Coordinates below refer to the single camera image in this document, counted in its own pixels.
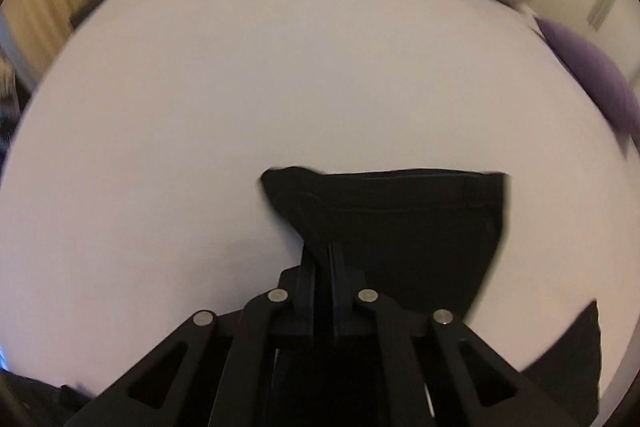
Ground black denim pants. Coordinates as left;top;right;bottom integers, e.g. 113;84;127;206
260;167;602;426

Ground white bed sheet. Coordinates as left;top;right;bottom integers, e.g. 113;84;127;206
1;0;639;393

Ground purple cushion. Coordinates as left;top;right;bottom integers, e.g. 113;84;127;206
535;17;639;144

